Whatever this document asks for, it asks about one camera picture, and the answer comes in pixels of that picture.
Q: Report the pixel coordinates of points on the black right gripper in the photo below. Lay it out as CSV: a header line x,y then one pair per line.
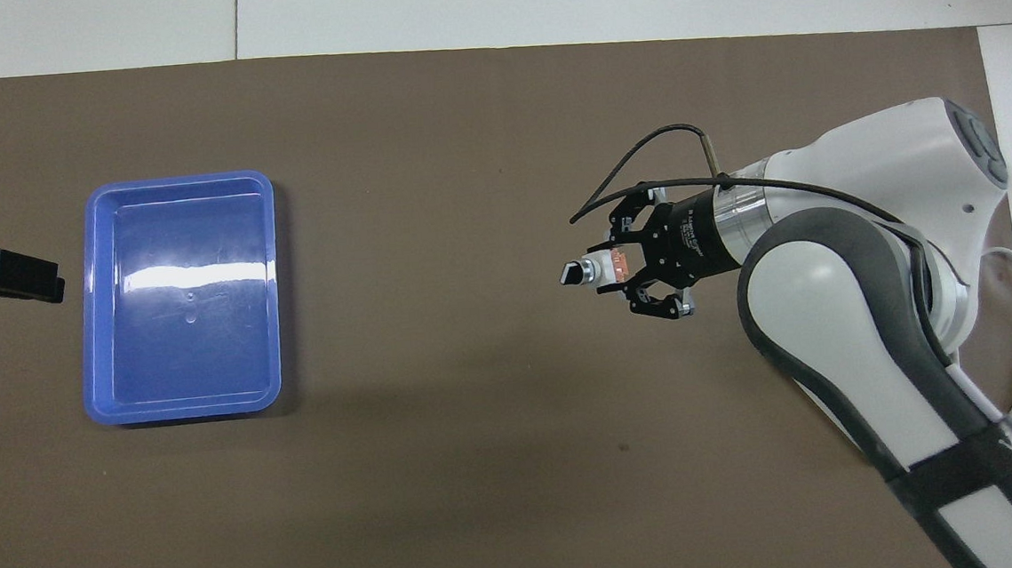
x,y
685,236

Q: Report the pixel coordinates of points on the orange white rotary switch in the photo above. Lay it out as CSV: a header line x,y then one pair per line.
x,y
599,270

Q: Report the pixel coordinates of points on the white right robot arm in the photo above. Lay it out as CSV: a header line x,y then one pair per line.
x,y
855,313

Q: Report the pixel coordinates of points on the blue plastic tray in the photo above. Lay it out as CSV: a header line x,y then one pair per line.
x,y
181,342

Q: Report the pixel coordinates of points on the brown table mat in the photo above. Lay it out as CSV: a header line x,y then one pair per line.
x,y
482,455

